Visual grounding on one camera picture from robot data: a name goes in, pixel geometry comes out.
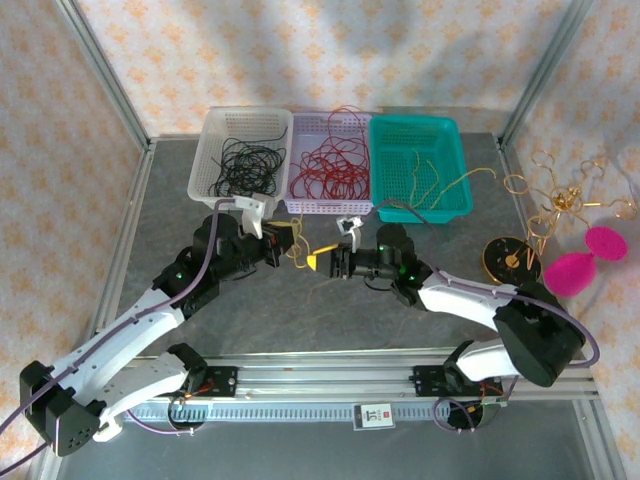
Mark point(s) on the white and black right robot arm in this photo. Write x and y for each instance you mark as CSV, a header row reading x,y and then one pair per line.
x,y
465,300

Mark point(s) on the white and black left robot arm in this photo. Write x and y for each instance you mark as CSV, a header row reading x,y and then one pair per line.
x,y
125,330

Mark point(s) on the lilac plastic basket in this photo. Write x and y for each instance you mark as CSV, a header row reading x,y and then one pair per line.
x,y
325,207

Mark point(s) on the white plastic basket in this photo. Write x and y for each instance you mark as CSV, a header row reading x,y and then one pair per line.
x,y
240,204

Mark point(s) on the teal plastic basket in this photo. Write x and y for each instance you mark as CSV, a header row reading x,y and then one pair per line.
x,y
455,150

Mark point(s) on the white label card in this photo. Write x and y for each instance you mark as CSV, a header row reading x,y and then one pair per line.
x,y
373,416

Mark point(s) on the pink fuzzy object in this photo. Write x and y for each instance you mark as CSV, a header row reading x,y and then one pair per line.
x,y
570,275

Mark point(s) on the aluminium table side rail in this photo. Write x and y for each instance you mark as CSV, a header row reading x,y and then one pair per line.
x,y
125,240

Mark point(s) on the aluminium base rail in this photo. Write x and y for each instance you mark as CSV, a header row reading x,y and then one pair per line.
x,y
325,375

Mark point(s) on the aluminium frame post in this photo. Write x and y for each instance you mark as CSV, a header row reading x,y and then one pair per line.
x,y
100,75
545,70

